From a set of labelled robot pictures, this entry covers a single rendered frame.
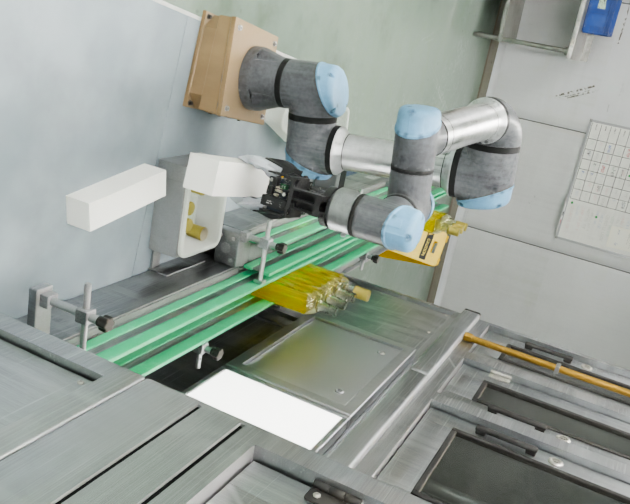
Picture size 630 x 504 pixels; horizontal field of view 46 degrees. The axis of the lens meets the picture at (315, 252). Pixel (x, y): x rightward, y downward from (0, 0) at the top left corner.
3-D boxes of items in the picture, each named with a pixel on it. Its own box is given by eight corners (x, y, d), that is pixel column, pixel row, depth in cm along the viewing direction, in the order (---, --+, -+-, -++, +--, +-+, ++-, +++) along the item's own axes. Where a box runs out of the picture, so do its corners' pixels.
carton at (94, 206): (65, 195, 145) (89, 203, 143) (144, 163, 165) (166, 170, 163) (67, 223, 148) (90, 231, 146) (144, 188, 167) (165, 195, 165)
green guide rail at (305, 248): (243, 267, 193) (269, 277, 190) (243, 264, 193) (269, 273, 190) (437, 183, 346) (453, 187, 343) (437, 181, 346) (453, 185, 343)
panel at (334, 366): (100, 453, 142) (251, 530, 129) (102, 440, 141) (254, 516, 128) (308, 319, 220) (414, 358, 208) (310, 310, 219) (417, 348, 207)
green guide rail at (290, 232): (247, 241, 191) (273, 250, 188) (247, 237, 190) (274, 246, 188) (440, 168, 344) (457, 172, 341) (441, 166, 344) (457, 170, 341)
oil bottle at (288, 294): (243, 292, 199) (313, 318, 191) (246, 273, 197) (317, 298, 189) (254, 287, 204) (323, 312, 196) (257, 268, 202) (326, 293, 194)
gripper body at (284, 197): (265, 167, 126) (328, 185, 121) (287, 169, 134) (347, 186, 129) (254, 210, 127) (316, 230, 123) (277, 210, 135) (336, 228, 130)
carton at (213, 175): (190, 152, 126) (219, 160, 124) (257, 160, 148) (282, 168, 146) (182, 186, 127) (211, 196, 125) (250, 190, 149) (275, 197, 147)
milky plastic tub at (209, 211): (149, 250, 176) (179, 260, 172) (160, 158, 169) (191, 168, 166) (192, 236, 191) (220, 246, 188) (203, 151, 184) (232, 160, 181)
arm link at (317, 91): (303, 56, 177) (355, 63, 172) (299, 112, 182) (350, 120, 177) (281, 59, 167) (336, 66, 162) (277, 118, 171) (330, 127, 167)
